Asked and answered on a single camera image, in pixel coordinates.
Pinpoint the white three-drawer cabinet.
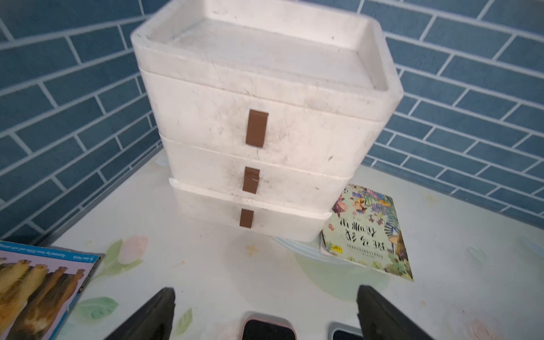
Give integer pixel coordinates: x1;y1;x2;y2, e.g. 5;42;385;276
130;1;404;242

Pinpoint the green picture book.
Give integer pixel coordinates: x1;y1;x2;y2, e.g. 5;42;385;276
322;184;414;281

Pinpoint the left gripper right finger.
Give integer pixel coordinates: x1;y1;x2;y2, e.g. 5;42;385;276
356;285;433;340

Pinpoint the blue picture book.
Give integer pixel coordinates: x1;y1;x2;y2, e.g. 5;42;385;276
1;241;103;339

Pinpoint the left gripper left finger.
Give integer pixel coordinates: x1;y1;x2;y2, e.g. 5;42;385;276
106;287;176;340

